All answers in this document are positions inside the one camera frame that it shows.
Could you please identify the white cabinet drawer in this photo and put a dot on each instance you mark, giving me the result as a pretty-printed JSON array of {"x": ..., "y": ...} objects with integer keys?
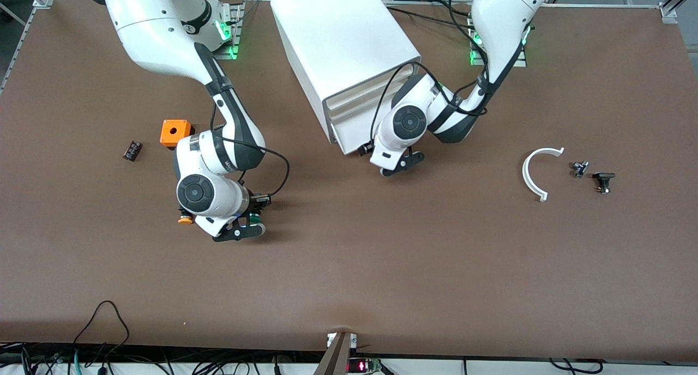
[
  {"x": 349, "y": 112},
  {"x": 349, "y": 98}
]

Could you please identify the circuit board red display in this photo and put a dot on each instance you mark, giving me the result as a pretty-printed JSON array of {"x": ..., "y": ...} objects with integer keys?
[{"x": 362, "y": 366}]

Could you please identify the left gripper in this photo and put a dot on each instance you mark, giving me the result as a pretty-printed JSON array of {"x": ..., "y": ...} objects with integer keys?
[{"x": 366, "y": 146}]

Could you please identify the white curved plastic arc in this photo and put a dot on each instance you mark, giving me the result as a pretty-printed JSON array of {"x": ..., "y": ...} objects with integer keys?
[{"x": 526, "y": 173}]

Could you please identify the small black bracket part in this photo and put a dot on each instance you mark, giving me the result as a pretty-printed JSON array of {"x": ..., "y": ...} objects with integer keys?
[{"x": 603, "y": 181}]

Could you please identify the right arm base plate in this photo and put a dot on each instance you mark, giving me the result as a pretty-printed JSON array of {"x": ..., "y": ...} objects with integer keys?
[{"x": 232, "y": 42}]

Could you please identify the white drawer cabinet grey frame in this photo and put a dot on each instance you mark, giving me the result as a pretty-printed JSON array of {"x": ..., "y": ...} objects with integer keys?
[{"x": 338, "y": 37}]

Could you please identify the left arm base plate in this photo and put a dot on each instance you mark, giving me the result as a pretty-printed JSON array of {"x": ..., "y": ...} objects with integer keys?
[{"x": 521, "y": 59}]

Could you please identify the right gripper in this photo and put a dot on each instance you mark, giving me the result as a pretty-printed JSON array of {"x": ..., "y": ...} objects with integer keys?
[{"x": 257, "y": 203}]

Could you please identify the yellow mushroom push button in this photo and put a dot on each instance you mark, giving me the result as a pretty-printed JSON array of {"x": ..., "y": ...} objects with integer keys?
[{"x": 185, "y": 220}]

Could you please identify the green mushroom push button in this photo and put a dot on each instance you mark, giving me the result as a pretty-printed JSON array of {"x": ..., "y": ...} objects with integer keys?
[{"x": 256, "y": 219}]

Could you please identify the white drawer holding button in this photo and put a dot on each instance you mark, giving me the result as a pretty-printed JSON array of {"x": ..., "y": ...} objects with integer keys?
[{"x": 354, "y": 132}]

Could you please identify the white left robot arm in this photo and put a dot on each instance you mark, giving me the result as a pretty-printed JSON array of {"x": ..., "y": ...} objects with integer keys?
[{"x": 501, "y": 10}]

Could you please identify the orange button enclosure box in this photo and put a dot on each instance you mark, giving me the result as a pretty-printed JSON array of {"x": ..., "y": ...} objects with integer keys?
[{"x": 182, "y": 138}]

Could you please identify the small metal button part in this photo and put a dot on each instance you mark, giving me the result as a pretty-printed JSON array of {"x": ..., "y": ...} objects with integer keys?
[{"x": 579, "y": 169}]

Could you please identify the front camera mount bracket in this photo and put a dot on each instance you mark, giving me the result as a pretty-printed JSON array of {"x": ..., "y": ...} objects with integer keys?
[{"x": 335, "y": 358}]

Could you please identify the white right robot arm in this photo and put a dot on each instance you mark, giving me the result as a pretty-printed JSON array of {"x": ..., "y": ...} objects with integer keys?
[{"x": 152, "y": 26}]

